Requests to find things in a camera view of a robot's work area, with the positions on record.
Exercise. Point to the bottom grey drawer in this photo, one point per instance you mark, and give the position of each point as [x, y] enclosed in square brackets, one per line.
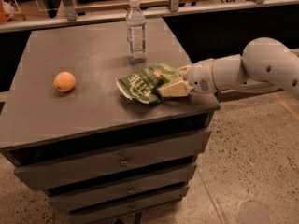
[129, 205]

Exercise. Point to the grey drawer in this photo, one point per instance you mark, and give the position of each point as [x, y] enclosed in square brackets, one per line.
[129, 205]
[123, 188]
[86, 166]

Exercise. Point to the top grey drawer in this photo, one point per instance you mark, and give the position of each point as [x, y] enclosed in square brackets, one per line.
[86, 166]

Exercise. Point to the grey drawer cabinet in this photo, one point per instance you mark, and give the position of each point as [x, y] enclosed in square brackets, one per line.
[40, 123]

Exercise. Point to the metal shelf rail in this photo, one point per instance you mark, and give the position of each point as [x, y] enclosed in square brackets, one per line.
[32, 16]

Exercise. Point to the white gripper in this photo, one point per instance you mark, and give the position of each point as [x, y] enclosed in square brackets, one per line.
[200, 76]

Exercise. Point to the clear plastic water bottle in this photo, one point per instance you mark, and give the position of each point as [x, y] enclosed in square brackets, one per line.
[136, 32]

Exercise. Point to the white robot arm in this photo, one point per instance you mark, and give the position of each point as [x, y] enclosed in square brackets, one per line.
[265, 65]

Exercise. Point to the green jalapeno chip bag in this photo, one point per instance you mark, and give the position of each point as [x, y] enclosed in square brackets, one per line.
[143, 85]

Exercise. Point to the middle grey drawer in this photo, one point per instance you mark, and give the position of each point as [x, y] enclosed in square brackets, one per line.
[123, 188]

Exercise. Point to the orange fruit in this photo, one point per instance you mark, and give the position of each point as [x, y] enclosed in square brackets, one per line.
[65, 82]

